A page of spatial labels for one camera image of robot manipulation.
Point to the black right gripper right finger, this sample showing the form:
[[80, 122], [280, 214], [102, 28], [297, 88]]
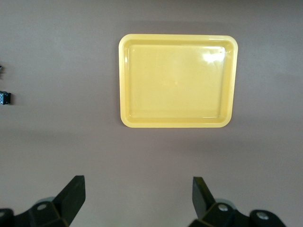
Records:
[[203, 201]]

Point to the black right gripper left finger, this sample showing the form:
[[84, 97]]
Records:
[[68, 198]]

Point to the yellow push button switch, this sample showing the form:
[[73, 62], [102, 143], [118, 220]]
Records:
[[4, 98], [1, 73]]

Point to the yellow plastic tray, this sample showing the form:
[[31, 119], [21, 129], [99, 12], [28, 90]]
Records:
[[177, 82]]

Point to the brown table cover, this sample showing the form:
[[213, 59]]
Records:
[[59, 47]]

